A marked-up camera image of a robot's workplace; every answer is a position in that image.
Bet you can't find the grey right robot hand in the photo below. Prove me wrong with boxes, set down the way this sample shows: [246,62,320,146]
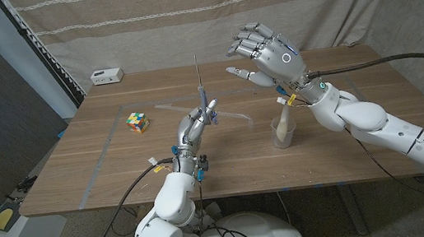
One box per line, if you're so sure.
[219,13,330,115]

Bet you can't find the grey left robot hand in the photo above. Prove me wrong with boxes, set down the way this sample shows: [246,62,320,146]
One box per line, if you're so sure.
[164,98,229,179]

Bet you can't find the orange and grey scissors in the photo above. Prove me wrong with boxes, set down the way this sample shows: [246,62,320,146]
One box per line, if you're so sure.
[191,52,221,128]

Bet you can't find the clear tape strip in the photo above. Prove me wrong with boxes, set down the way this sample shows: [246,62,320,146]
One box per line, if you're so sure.
[154,91,255,139]

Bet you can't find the Rubik's cube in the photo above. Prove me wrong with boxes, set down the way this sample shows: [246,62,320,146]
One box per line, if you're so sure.
[124,110,151,136]

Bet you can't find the cream curved stick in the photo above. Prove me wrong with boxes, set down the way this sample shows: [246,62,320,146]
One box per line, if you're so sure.
[272,105,295,142]

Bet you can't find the crumpled white paper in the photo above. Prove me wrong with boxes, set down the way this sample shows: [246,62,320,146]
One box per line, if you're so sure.
[190,200,225,232]

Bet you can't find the clear plastic cup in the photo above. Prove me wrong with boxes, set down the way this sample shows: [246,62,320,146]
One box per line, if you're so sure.
[268,113,301,151]

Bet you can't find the beige striped curtain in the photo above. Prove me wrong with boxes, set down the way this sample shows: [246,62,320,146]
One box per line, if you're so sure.
[6,0,419,103]

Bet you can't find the white power strip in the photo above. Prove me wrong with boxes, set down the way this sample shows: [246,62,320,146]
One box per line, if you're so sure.
[89,66,126,87]

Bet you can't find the black zigzag edge strip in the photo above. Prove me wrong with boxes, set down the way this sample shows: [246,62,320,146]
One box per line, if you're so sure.
[0,0,89,119]

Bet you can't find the grey metal table leg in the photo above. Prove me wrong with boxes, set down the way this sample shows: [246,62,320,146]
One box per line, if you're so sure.
[335,183,369,237]

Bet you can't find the black floor clutter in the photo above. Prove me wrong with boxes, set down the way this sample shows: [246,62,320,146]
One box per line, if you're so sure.
[15,174,40,195]

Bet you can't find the yellow and black foot pedal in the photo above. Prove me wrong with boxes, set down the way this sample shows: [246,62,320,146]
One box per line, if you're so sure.
[0,205,19,233]

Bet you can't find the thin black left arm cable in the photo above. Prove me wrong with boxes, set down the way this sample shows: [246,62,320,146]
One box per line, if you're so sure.
[173,179,211,237]

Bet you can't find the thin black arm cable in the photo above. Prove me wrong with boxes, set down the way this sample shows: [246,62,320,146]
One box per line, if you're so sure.
[344,117,424,229]
[173,179,211,237]

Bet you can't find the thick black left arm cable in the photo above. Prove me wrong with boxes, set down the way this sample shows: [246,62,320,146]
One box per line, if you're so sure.
[67,156,187,237]

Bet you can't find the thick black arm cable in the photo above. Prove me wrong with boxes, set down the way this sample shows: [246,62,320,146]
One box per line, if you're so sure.
[67,156,187,237]
[305,49,424,98]

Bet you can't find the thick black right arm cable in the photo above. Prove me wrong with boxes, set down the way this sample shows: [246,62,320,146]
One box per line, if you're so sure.
[305,49,424,98]

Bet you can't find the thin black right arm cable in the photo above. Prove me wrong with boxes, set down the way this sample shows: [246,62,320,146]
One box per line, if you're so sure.
[344,117,424,229]

